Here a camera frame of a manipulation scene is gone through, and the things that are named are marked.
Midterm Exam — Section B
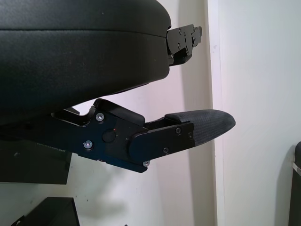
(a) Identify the black box with foam insert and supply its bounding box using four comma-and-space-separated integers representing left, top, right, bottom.
11, 196, 78, 226

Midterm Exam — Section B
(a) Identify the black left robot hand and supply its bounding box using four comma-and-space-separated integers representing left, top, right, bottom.
0, 0, 236, 175

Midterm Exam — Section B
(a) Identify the black background bin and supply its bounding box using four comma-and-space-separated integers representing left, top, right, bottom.
290, 140, 301, 226

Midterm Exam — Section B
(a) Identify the black RealSense box lid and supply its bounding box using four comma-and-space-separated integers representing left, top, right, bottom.
0, 138, 72, 186

